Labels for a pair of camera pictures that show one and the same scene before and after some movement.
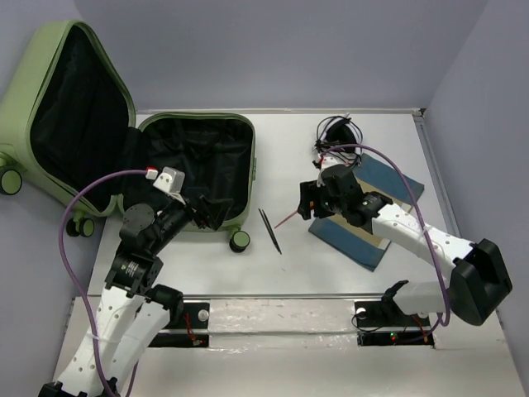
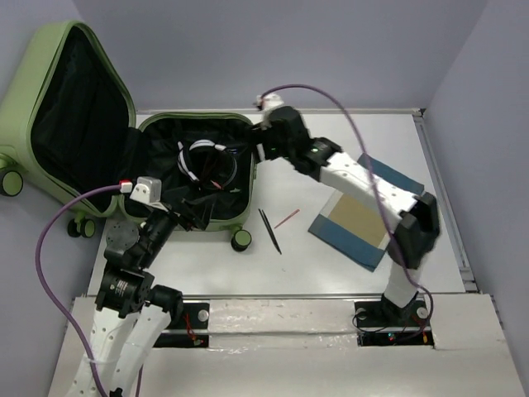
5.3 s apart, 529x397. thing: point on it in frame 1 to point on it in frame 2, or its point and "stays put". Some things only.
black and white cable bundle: x=341 y=135 to x=208 y=162
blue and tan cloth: x=352 y=241 stays put
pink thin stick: x=296 y=212 stays put
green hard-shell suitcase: x=68 y=119 stays put
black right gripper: x=310 y=190 to x=261 y=131
